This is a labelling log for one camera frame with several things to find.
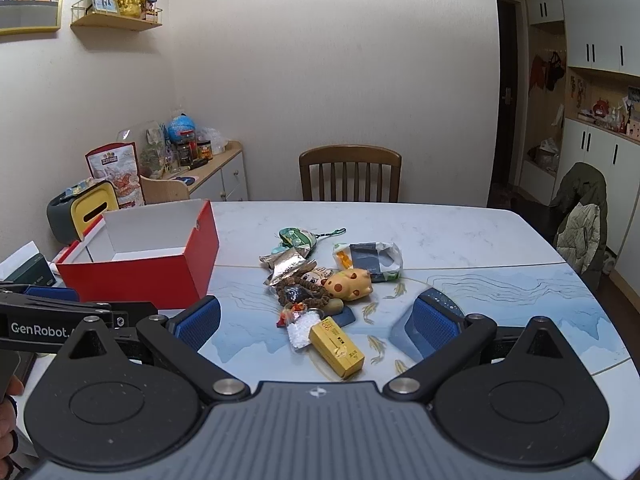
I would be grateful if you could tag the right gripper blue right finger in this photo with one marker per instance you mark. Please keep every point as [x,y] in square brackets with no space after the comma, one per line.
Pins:
[434,320]

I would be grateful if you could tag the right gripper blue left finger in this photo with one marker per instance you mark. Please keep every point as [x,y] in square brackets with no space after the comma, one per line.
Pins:
[196,324]

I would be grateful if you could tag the yellow spotted toy animal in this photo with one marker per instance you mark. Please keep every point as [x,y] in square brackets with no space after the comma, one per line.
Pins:
[348,285]

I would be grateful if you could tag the olive green oval case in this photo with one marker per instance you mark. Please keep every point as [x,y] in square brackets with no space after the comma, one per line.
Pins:
[334,306]

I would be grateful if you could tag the clear bag white beads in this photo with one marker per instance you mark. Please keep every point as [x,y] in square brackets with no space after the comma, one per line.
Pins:
[299,327]

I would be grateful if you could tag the yellow rectangular box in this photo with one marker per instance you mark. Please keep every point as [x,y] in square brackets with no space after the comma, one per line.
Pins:
[336,348]

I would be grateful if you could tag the person's left hand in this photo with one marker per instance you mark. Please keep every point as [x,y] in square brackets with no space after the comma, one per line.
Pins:
[8,417]

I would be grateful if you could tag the dark green book box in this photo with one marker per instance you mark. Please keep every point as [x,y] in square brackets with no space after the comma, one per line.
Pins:
[34,270]

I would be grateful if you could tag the white grey orange packet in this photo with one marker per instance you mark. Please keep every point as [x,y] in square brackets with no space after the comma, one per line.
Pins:
[383,261]

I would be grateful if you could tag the red cardboard box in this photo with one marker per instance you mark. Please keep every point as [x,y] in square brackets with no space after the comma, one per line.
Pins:
[163,253]

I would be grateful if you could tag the gold foil wrapper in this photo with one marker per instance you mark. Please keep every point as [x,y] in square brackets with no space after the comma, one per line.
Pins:
[286,264]

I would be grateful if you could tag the yellow green tissue box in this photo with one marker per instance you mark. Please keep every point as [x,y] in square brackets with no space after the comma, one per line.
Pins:
[71,213]

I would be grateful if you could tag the cartoon character sticker card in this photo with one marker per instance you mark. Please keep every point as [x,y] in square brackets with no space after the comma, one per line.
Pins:
[317,276]

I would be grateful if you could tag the green embroidered pouch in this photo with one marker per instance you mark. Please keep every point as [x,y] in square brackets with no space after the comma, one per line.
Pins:
[300,238]

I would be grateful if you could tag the wooden side cabinet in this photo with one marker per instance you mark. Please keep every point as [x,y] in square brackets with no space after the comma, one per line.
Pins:
[222,179]

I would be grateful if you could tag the red white snack bag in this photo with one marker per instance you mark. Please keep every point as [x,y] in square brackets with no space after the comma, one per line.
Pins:
[118,164]

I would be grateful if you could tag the green jacket on chair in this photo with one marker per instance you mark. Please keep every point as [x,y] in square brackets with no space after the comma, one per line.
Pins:
[580,209]

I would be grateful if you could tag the brown wooden chair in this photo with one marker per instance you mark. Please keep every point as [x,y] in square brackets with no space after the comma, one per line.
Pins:
[350,173]

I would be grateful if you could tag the blue globe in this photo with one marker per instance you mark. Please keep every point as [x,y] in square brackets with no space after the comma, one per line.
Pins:
[180,129]

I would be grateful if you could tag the white wardrobe cabinets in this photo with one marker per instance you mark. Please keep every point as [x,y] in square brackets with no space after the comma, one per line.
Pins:
[583,102]

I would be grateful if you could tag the wooden wall shelf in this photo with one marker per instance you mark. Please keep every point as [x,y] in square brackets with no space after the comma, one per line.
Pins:
[85,15]

